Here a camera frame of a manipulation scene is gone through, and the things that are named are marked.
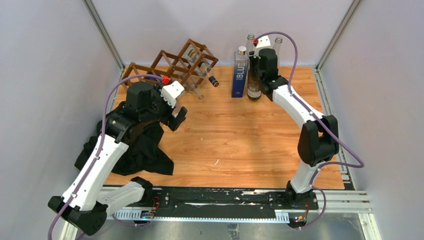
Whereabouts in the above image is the clear bottle black cap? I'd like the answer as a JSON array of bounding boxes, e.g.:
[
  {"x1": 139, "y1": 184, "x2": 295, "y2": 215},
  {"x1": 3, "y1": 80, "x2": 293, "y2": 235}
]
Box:
[{"x1": 186, "y1": 49, "x2": 220, "y2": 87}]

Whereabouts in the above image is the blue glass bottle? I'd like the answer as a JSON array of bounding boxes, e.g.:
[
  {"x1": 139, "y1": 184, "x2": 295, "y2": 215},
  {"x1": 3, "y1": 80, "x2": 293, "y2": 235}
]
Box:
[{"x1": 231, "y1": 46, "x2": 249, "y2": 98}]

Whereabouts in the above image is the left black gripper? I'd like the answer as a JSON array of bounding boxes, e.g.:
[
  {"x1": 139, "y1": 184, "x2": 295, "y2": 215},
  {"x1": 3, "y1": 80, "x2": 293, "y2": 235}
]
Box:
[{"x1": 140, "y1": 82, "x2": 187, "y2": 130}]

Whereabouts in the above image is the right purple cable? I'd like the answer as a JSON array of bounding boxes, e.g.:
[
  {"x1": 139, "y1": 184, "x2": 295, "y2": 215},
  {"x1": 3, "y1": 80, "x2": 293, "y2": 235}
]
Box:
[{"x1": 256, "y1": 31, "x2": 365, "y2": 231}]

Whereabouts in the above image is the brown wooden wine rack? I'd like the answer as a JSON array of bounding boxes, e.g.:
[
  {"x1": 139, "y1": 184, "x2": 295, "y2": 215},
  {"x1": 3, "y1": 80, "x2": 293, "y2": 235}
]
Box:
[{"x1": 122, "y1": 38, "x2": 219, "y2": 91}]

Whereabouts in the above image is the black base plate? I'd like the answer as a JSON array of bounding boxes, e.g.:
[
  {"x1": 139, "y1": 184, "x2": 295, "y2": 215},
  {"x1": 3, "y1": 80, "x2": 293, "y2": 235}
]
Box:
[{"x1": 129, "y1": 186, "x2": 319, "y2": 220}]

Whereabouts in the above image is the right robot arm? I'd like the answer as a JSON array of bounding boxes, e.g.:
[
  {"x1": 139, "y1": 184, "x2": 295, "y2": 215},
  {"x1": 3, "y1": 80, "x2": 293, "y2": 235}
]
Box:
[{"x1": 248, "y1": 48, "x2": 339, "y2": 209}]

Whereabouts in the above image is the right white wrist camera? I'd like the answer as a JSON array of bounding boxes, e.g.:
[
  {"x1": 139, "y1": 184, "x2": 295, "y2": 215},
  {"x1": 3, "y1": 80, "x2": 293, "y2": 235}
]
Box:
[{"x1": 253, "y1": 35, "x2": 272, "y2": 58}]

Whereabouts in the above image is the black cloth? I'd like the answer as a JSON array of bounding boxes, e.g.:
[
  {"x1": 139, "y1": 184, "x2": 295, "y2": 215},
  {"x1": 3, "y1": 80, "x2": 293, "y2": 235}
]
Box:
[{"x1": 71, "y1": 122, "x2": 175, "y2": 190}]

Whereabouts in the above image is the clear bottle dark label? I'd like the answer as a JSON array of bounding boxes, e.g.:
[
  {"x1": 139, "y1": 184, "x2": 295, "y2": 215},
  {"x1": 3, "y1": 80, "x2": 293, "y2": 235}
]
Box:
[
  {"x1": 272, "y1": 36, "x2": 283, "y2": 68},
  {"x1": 245, "y1": 33, "x2": 255, "y2": 55}
]

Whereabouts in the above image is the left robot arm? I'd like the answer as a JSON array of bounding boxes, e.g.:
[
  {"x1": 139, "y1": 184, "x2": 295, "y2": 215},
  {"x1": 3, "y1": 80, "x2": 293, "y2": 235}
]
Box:
[{"x1": 48, "y1": 81, "x2": 187, "y2": 236}]

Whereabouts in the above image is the dark green wine bottle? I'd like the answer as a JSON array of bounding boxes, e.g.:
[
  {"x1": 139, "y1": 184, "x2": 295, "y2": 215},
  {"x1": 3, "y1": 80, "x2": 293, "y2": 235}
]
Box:
[{"x1": 247, "y1": 70, "x2": 262, "y2": 101}]

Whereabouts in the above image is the clear bottle middle lower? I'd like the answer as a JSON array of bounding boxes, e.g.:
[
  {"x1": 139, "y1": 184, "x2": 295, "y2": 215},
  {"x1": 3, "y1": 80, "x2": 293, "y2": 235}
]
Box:
[{"x1": 184, "y1": 75, "x2": 204, "y2": 100}]

